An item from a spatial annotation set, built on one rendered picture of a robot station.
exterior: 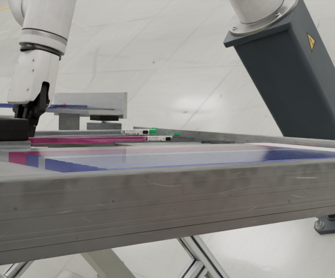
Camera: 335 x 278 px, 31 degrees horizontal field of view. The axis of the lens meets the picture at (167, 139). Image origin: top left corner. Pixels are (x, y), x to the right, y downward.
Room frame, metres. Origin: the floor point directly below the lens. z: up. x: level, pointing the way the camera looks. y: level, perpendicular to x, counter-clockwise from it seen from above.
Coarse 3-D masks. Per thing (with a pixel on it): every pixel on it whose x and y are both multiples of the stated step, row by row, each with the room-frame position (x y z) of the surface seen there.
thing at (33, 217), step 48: (0, 192) 0.39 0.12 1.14; (48, 192) 0.40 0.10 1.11; (96, 192) 0.42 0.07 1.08; (144, 192) 0.43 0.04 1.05; (192, 192) 0.45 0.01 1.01; (240, 192) 0.47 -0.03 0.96; (288, 192) 0.50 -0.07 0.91; (0, 240) 0.38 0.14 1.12; (48, 240) 0.39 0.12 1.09; (96, 240) 0.41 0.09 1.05; (144, 240) 0.42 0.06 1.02
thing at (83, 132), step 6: (36, 132) 1.03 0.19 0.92; (42, 132) 1.04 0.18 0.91; (48, 132) 1.04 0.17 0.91; (54, 132) 1.04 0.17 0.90; (60, 132) 1.05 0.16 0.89; (66, 132) 1.05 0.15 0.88; (72, 132) 1.05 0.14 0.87; (78, 132) 1.06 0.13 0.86; (84, 132) 1.06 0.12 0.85; (90, 132) 1.07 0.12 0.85; (96, 132) 1.07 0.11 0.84; (102, 132) 1.08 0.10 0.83; (108, 132) 1.08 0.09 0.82; (114, 132) 1.08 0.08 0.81; (120, 132) 1.09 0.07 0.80; (150, 132) 1.11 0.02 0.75; (156, 132) 1.12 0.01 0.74
